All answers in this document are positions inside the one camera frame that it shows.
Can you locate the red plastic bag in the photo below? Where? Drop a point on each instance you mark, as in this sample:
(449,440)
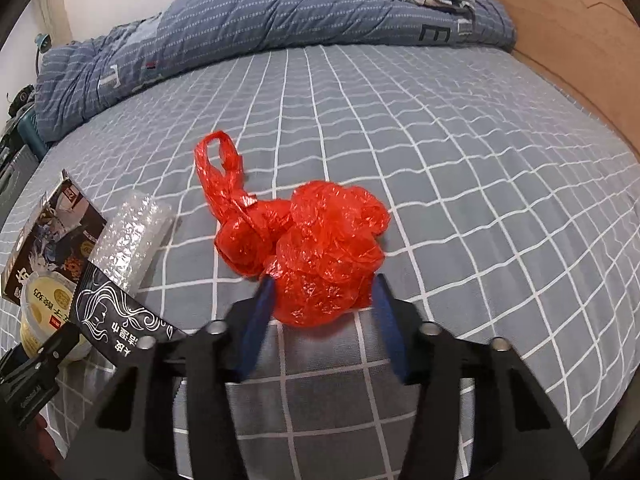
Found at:
(320,240)

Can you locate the wooden headboard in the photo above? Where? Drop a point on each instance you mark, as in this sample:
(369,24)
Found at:
(565,25)

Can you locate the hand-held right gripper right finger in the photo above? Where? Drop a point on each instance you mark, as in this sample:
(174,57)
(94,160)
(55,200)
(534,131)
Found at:
(395,330)

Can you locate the clear bubble wrap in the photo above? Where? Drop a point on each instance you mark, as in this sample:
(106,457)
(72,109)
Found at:
(130,235)

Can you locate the grey checked bed sheet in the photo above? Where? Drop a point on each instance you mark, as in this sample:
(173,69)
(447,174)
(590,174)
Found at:
(450,185)

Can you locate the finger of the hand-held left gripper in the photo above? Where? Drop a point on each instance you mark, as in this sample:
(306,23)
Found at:
(60,345)
(15,357)

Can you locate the blue striped duvet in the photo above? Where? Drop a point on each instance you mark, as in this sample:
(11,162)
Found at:
(275,15)

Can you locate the beige curtain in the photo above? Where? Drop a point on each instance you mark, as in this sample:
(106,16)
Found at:
(52,10)

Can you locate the teal suitcase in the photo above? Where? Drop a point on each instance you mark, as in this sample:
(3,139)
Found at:
(30,132)

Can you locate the blue desk lamp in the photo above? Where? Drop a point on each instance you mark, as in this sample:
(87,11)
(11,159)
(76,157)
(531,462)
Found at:
(42,41)

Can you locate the cream round tub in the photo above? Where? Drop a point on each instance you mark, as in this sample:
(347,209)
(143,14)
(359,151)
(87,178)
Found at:
(42,310)

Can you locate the person's left hand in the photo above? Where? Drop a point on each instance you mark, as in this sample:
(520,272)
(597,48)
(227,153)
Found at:
(42,435)

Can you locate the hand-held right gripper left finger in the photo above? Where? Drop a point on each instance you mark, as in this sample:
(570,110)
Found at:
(257,320)

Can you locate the brown cardboard box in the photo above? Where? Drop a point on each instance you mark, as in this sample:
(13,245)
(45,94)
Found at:
(55,240)

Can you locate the black sachet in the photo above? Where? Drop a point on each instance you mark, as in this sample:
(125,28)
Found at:
(115,310)

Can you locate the grey suitcase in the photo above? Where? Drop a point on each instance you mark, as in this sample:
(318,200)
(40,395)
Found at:
(15,180)

